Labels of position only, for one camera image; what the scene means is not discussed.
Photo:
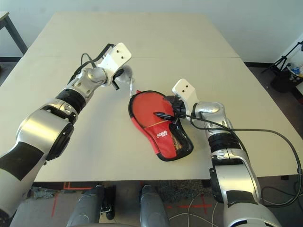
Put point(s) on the grey robot right leg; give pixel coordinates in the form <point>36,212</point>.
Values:
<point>152,208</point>

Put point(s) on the grey robot left leg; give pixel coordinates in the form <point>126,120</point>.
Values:
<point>85,208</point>

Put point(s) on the grey robot leg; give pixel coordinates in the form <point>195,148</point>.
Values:
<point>152,208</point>
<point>85,208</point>

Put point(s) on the black bag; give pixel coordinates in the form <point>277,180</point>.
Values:
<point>282,82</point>

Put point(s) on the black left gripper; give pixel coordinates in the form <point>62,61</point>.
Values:
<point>115,85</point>

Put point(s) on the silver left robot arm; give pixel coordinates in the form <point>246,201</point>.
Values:
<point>42,127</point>

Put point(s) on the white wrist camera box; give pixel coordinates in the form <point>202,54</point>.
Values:
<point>118,55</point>
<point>183,88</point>

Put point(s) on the red black paddle case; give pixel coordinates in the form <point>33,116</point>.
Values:
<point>163,144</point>

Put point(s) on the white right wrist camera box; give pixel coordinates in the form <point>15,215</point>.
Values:
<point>183,88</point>

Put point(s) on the black tripod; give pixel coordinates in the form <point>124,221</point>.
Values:
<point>284,58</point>

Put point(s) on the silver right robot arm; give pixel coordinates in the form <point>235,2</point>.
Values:
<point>236,175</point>

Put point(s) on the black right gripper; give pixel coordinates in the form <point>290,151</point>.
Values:
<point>178,108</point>

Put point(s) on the grey side table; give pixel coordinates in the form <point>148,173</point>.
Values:
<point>4,16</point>

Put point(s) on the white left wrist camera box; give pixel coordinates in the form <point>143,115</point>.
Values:
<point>118,55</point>

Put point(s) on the grey plush toy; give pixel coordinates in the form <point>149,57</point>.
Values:
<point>126,74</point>

